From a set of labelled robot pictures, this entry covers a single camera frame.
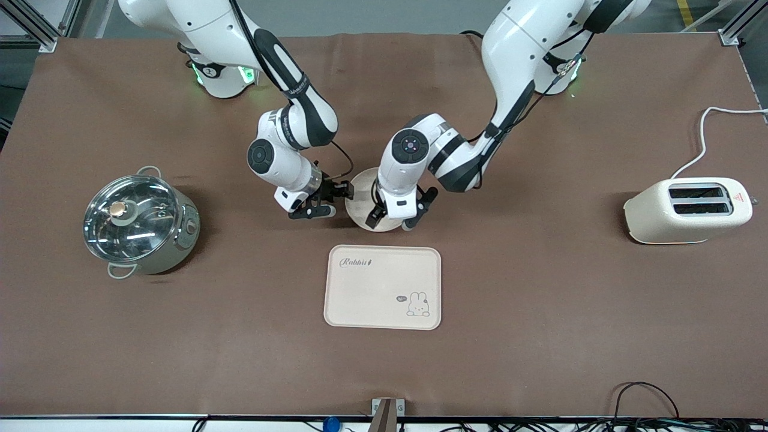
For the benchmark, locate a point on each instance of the cream rabbit print tray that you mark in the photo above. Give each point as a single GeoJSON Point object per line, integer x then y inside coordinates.
{"type": "Point", "coordinates": [372, 294]}

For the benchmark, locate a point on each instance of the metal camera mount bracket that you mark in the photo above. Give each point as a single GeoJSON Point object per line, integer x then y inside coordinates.
{"type": "Point", "coordinates": [387, 414]}

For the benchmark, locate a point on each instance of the aluminium frame profile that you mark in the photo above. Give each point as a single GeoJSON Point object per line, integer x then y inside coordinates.
{"type": "Point", "coordinates": [36, 33]}
{"type": "Point", "coordinates": [735, 33]}

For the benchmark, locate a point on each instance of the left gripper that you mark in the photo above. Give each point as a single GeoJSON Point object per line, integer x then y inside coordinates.
{"type": "Point", "coordinates": [380, 208]}

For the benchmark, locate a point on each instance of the steel pot with glass lid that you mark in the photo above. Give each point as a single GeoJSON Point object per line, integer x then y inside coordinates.
{"type": "Point", "coordinates": [187, 240]}

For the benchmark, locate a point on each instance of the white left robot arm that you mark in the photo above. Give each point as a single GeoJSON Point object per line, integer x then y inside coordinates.
{"type": "Point", "coordinates": [516, 48]}

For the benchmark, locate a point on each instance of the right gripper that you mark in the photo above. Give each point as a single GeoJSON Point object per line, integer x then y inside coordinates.
{"type": "Point", "coordinates": [330, 188]}

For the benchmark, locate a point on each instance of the cream two-slot toaster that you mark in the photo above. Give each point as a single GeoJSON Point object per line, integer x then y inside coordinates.
{"type": "Point", "coordinates": [654, 219]}

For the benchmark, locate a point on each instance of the glass pot lid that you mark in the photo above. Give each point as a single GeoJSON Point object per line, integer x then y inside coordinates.
{"type": "Point", "coordinates": [150, 235]}

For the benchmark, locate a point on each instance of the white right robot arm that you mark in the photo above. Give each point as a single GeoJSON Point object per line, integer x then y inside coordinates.
{"type": "Point", "coordinates": [282, 162]}

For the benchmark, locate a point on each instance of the round cream plate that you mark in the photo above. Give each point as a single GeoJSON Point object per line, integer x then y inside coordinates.
{"type": "Point", "coordinates": [360, 207]}

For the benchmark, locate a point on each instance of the blue round knob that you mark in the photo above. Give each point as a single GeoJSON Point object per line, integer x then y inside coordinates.
{"type": "Point", "coordinates": [331, 425]}

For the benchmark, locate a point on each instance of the brown tablecloth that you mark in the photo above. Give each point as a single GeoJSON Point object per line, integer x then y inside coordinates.
{"type": "Point", "coordinates": [240, 360]}

